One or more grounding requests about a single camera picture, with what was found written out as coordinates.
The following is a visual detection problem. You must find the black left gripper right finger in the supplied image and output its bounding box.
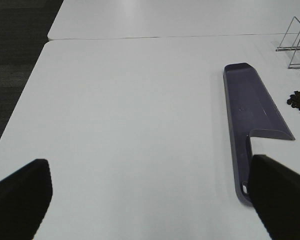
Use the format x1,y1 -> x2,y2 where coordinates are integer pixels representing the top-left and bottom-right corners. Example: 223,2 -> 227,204
247,154 -> 300,240

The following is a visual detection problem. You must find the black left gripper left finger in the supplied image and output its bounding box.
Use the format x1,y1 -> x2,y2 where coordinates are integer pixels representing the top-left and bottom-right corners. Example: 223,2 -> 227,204
0,159 -> 53,240

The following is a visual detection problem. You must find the purple plastic dustpan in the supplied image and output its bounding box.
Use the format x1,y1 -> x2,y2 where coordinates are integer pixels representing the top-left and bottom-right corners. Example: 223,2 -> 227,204
223,62 -> 295,207

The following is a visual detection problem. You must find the chrome wire dish rack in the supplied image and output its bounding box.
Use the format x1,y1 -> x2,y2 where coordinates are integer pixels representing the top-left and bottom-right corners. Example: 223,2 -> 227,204
275,16 -> 300,70

